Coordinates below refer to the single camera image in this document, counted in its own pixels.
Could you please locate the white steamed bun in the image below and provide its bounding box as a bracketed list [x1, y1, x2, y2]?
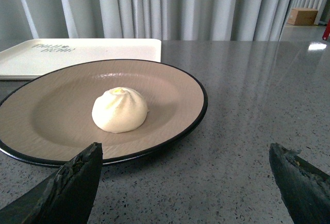
[92, 87, 148, 133]

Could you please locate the grey white curtain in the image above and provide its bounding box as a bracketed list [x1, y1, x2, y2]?
[0, 0, 330, 42]

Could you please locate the beige plate with black rim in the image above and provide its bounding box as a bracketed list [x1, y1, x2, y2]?
[1, 59, 208, 167]

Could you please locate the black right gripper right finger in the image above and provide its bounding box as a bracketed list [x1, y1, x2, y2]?
[269, 143, 329, 223]

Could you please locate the brown cardboard box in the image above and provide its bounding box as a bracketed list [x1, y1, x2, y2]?
[287, 8, 318, 26]

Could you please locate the cream bear print tray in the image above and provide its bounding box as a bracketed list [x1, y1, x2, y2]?
[1, 39, 161, 80]

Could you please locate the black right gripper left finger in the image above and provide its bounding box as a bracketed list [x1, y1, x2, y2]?
[1, 143, 102, 223]

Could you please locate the red metal stand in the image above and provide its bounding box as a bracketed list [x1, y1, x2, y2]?
[322, 20, 330, 41]

